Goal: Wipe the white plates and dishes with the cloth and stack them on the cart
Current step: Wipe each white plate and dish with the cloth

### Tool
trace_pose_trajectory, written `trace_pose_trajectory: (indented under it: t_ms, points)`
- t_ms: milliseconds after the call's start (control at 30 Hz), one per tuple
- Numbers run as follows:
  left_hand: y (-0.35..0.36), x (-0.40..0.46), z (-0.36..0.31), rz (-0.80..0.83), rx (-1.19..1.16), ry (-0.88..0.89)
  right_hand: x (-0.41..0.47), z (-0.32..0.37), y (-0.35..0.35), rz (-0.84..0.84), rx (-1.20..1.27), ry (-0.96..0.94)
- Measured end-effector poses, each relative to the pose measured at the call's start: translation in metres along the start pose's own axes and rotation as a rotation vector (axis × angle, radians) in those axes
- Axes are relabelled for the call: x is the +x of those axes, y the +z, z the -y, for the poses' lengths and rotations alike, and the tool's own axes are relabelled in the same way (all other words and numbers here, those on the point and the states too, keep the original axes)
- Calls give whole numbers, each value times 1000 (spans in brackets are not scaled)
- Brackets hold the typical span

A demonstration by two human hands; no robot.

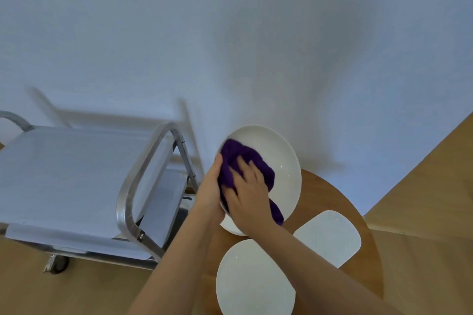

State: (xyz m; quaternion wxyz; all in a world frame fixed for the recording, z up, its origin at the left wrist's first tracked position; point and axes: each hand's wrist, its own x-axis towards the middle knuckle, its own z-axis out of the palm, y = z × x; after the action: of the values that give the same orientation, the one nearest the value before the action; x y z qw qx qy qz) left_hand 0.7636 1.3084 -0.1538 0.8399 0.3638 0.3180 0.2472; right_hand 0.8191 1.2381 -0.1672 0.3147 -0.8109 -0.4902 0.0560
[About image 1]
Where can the person's right hand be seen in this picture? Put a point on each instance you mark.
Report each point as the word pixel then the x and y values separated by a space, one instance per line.
pixel 251 204

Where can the person's left hand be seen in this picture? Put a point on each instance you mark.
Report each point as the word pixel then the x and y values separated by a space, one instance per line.
pixel 208 193

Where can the stack of white round plates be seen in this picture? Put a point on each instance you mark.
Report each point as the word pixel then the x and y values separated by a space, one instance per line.
pixel 231 226

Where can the white round dinner plate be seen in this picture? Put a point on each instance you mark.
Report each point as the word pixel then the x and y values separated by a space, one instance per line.
pixel 247 281
pixel 284 167

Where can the purple cleaning cloth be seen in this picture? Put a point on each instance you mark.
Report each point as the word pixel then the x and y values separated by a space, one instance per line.
pixel 233 148

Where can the stack of white rectangular plates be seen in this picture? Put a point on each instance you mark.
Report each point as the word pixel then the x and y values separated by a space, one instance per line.
pixel 329 237

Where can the steel three-tier cart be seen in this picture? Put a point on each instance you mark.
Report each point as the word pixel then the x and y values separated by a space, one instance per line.
pixel 55 178

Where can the person's left forearm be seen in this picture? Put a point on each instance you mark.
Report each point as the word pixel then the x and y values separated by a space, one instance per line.
pixel 173 270

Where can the person's right forearm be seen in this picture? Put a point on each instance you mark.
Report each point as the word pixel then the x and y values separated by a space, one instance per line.
pixel 325 278

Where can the round wooden side table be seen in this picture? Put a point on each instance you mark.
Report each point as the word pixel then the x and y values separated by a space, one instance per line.
pixel 325 193

